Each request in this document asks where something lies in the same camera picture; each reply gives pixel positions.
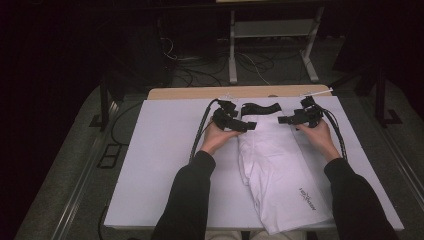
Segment right hand-held gripper cable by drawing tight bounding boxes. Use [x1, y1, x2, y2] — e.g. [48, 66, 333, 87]
[319, 105, 349, 161]

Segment bundle of black floor cables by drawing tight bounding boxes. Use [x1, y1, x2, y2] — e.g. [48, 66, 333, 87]
[159, 36, 279, 88]

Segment black looped floor cable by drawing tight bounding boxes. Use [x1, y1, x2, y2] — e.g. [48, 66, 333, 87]
[110, 100, 145, 146]

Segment black metal stand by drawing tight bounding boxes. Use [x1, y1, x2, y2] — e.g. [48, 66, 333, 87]
[374, 65, 404, 129]
[89, 75, 116, 132]

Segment black hanging cable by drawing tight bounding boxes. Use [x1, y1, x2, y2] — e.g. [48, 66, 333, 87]
[97, 203, 110, 240]

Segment person's left hand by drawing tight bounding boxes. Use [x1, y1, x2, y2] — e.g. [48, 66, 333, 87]
[199, 124, 243, 156]

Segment white foam board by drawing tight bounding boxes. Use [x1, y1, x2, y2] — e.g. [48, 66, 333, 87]
[103, 95, 405, 232]

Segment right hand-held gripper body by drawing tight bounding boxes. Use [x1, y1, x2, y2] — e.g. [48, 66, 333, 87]
[292, 87, 335, 129]

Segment person's right hand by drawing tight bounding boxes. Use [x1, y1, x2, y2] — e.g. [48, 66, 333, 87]
[295, 119, 341, 164]

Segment white floor cable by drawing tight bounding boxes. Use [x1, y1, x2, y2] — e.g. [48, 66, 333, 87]
[237, 52, 271, 86]

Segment left hand-held gripper cable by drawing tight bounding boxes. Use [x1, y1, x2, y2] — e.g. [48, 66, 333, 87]
[188, 98, 221, 165]

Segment white shorts with black waistband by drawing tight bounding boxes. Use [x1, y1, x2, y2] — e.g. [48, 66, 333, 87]
[237, 102, 335, 236]

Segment white metal stand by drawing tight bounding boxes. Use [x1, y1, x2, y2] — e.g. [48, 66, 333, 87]
[227, 6, 326, 85]

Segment wooden table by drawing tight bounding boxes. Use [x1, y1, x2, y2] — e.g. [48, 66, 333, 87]
[147, 84, 333, 101]

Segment hand-held gripper cable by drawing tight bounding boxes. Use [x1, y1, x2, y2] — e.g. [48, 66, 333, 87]
[319, 105, 349, 161]
[188, 98, 221, 165]

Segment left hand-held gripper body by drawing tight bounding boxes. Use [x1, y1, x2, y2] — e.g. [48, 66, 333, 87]
[212, 94, 250, 133]

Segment person's legs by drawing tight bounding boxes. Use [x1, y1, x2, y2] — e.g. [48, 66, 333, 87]
[204, 229, 306, 240]

